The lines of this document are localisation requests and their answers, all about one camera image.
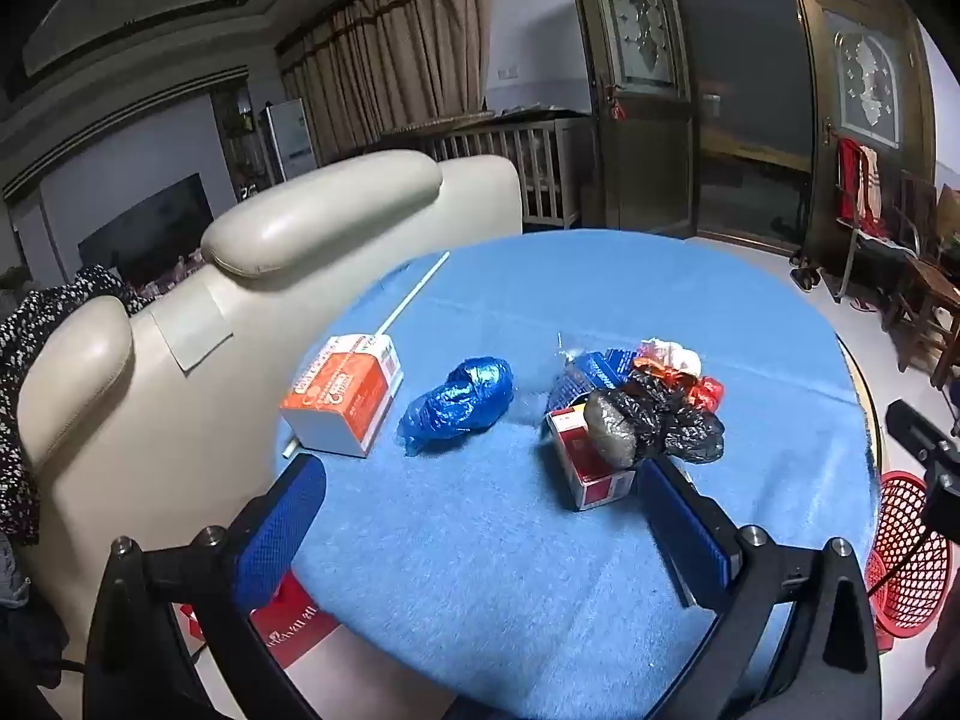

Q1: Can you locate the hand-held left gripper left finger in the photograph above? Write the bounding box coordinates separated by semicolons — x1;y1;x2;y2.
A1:
84;454;331;720

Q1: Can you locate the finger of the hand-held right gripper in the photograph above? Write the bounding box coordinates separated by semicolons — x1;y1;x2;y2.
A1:
885;399;960;467

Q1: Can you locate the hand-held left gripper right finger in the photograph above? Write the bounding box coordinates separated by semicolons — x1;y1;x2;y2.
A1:
636;456;883;720

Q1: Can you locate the red and white box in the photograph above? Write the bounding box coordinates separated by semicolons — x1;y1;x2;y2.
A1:
545;403;638;512

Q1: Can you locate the black plastic bag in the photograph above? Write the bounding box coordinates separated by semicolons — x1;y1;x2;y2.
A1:
585;371;726;466

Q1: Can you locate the red plastic mesh basket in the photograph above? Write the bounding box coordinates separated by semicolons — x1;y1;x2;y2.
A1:
862;471;960;640

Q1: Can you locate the orange packet bundle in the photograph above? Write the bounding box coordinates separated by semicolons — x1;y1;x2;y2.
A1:
632;357;726;412

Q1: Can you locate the torn blue carton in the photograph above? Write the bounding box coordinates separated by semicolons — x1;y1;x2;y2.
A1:
546;349;640;421

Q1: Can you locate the white tissue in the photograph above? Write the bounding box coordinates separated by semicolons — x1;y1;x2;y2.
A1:
640;339;702;377

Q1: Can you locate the blue plastic bag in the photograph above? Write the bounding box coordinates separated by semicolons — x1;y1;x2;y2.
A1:
397;355;516;456

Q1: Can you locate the red paper gift bag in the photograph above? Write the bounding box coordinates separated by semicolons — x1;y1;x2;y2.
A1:
180;570;338;668

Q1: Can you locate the wooden chair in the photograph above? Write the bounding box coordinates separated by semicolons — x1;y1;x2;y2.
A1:
885;172;960;391

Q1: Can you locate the cream leather sofa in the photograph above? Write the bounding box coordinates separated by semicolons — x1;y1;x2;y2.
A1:
15;150;524;661

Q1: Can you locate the orange and white box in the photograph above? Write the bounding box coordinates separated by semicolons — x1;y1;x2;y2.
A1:
280;332;404;458

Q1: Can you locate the metal chair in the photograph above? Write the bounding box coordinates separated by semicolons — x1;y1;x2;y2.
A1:
832;217;922;302

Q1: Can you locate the round blue-covered table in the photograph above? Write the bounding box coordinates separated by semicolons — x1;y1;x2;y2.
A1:
274;229;882;720

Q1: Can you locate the pair of dark shoes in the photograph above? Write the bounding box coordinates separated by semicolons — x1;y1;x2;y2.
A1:
787;247;823;293

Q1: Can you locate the red and striped clothing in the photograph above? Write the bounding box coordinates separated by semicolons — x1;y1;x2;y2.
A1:
836;136;901;237

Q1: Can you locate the grey cloth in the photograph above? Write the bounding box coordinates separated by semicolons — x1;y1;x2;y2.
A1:
0;532;68;691

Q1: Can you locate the thin white stick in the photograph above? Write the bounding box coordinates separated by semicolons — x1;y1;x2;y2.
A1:
283;251;451;460

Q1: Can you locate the black floral garment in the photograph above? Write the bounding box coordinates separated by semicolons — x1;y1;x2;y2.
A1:
0;264;155;547

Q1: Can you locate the flat screen television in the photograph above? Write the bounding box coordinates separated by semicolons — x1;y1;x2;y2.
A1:
77;172;218;287

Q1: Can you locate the brown door with glass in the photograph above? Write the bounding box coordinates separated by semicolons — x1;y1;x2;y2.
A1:
562;0;698;237
795;0;938;263

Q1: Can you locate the wooden baby crib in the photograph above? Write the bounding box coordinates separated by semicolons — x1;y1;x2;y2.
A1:
382;109;593;230

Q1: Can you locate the display shelf with plants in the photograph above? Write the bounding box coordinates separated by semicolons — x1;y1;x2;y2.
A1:
214;86;261;196

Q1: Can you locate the white standing air conditioner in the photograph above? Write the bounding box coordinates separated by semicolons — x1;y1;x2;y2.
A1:
260;97;316;185

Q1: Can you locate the beige curtain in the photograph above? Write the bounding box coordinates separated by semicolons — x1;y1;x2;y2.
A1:
277;0;492;166

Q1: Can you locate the black cable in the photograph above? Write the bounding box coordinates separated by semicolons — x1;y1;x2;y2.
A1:
868;531;952;597

